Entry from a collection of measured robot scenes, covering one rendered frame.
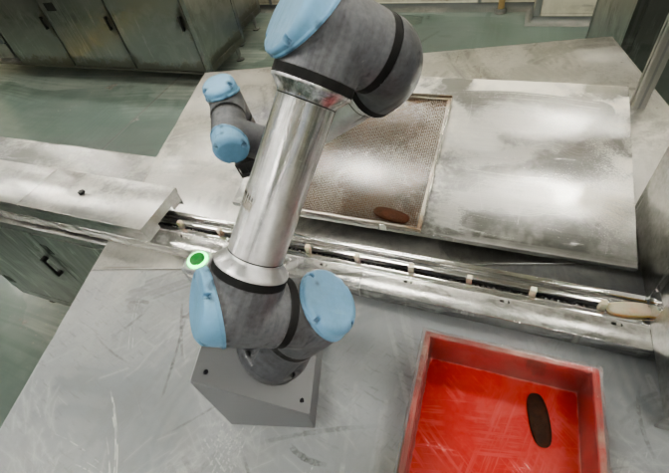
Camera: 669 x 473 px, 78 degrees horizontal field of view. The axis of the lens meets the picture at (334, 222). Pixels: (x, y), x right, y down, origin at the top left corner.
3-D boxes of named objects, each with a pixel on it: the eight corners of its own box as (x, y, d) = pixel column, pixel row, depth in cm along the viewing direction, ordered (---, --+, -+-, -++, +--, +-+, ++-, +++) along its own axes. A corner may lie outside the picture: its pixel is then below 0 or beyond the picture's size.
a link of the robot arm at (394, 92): (459, 29, 62) (298, 138, 102) (404, -6, 56) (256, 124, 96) (460, 99, 59) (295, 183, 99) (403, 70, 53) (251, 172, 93)
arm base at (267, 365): (294, 398, 79) (321, 383, 73) (223, 364, 75) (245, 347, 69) (313, 330, 90) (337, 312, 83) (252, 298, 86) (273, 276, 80)
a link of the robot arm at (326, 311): (329, 360, 76) (372, 335, 67) (260, 360, 69) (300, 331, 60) (319, 300, 83) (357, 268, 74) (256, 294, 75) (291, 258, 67)
